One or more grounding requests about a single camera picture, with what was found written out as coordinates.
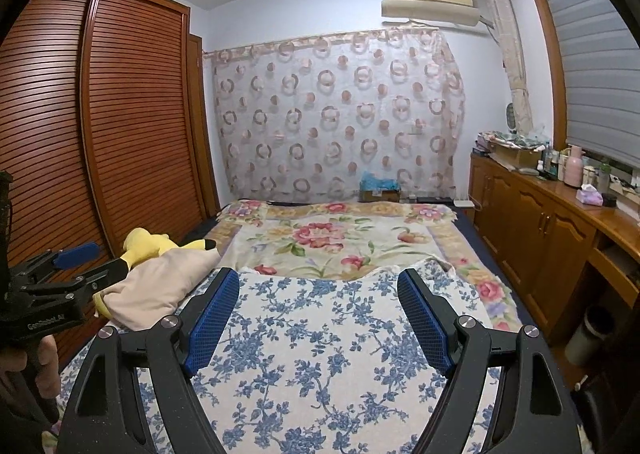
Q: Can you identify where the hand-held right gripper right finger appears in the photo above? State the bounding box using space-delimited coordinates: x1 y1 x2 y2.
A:
397 268 583 454

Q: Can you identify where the black chair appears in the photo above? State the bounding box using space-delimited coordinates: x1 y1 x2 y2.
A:
575 376 628 454

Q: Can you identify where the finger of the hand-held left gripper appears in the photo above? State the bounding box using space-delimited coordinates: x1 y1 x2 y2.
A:
11 241 100 283
75 256 128 294

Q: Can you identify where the open cardboard box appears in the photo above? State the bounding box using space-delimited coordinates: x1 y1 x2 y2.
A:
490 144 541 170

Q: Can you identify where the wooden sideboard cabinet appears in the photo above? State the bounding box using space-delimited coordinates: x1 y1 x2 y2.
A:
469 151 640 345

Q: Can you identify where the red floral blanket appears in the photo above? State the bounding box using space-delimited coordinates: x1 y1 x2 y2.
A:
205 199 521 332

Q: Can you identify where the pink bottle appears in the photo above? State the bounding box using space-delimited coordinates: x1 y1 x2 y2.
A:
564 145 585 188

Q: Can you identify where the peach printed T-shirt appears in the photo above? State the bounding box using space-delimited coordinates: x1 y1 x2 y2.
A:
92 249 223 332

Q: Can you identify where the beige tied curtain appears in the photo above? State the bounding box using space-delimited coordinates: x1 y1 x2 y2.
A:
479 0 536 135

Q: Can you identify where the white trash bin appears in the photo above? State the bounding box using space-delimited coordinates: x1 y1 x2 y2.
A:
565 305 616 367

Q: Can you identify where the circle-patterned sheer curtain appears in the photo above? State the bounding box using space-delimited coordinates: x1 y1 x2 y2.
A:
202 28 466 205

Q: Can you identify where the person's left hand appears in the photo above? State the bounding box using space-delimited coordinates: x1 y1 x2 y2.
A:
36 334 63 400

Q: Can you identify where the blue floral bedsheet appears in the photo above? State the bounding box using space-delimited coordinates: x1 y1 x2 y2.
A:
52 266 503 454

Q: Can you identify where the yellow plush toy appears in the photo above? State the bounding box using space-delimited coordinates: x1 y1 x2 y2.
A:
92 228 218 320

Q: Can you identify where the wooden louvered wardrobe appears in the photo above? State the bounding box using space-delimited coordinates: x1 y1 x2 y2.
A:
0 0 221 370

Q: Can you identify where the floral bed cover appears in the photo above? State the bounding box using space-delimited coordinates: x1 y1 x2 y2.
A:
180 199 556 350

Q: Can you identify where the wooden window frame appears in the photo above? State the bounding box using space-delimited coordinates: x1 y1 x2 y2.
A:
522 0 640 185

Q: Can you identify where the blue plastic bag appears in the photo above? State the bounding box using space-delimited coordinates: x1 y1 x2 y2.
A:
360 171 401 191

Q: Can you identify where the purple tissue pack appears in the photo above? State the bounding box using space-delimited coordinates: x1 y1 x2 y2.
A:
575 184 604 207

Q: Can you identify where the row of toiletry bottles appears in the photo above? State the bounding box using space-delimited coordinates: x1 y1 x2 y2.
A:
537 141 616 195

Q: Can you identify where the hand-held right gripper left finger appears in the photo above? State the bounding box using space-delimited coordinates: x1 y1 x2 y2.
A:
57 266 241 454

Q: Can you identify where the grey window blind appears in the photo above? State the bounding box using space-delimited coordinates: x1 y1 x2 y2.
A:
537 0 640 167

